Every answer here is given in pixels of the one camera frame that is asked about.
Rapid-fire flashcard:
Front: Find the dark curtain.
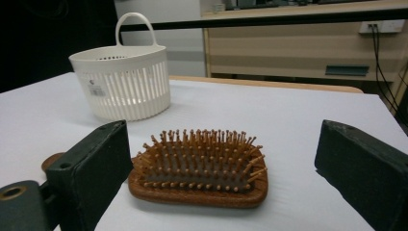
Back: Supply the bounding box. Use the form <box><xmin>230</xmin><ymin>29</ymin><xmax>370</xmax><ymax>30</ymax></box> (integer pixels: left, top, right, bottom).
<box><xmin>0</xmin><ymin>0</ymin><xmax>120</xmax><ymax>94</ymax></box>

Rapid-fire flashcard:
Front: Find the white wall power outlet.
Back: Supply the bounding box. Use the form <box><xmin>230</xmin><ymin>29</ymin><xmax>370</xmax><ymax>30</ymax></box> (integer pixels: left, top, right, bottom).
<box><xmin>358</xmin><ymin>19</ymin><xmax>406</xmax><ymax>35</ymax></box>

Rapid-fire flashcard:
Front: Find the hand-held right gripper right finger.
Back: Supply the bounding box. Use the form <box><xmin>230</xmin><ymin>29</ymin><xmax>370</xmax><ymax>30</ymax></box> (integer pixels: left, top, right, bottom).
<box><xmin>314</xmin><ymin>119</ymin><xmax>408</xmax><ymax>231</ymax></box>

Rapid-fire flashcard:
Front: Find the green drawer handle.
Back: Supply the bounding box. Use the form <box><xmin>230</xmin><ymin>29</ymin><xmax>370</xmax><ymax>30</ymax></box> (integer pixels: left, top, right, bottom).
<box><xmin>324</xmin><ymin>64</ymin><xmax>370</xmax><ymax>77</ymax></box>

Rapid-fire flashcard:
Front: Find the black cable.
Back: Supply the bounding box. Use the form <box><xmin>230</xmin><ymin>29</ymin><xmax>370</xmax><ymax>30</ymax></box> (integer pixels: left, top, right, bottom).
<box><xmin>368</xmin><ymin>24</ymin><xmax>408</xmax><ymax>124</ymax></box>
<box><xmin>373</xmin><ymin>24</ymin><xmax>408</xmax><ymax>110</ymax></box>

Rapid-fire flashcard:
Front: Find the wooden paddle hairbrush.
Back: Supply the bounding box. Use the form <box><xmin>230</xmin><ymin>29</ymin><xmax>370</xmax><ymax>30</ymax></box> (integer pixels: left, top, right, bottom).
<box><xmin>40</xmin><ymin>128</ymin><xmax>269</xmax><ymax>210</ymax></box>

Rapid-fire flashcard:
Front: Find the light wooden cabinet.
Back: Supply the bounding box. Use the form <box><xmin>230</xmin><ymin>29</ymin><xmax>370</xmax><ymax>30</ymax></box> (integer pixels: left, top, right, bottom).
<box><xmin>200</xmin><ymin>0</ymin><xmax>408</xmax><ymax>94</ymax></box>

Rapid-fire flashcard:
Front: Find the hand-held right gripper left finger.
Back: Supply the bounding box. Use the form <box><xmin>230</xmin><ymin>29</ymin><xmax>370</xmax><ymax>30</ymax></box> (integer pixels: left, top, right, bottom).
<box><xmin>44</xmin><ymin>119</ymin><xmax>135</xmax><ymax>231</ymax></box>

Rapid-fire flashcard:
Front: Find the white table sheet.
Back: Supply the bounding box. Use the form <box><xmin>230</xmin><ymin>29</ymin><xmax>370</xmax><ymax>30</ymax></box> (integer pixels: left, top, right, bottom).
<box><xmin>0</xmin><ymin>71</ymin><xmax>408</xmax><ymax>231</ymax></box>

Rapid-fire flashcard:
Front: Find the white slatted plastic basket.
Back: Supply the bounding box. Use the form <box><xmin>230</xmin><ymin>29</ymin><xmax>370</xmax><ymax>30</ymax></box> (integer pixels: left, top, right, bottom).
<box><xmin>68</xmin><ymin>12</ymin><xmax>171</xmax><ymax>122</ymax></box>

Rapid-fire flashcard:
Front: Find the black horizontal bar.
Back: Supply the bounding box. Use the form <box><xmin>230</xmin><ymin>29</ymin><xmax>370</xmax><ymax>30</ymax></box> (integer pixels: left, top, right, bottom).
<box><xmin>119</xmin><ymin>8</ymin><xmax>408</xmax><ymax>33</ymax></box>

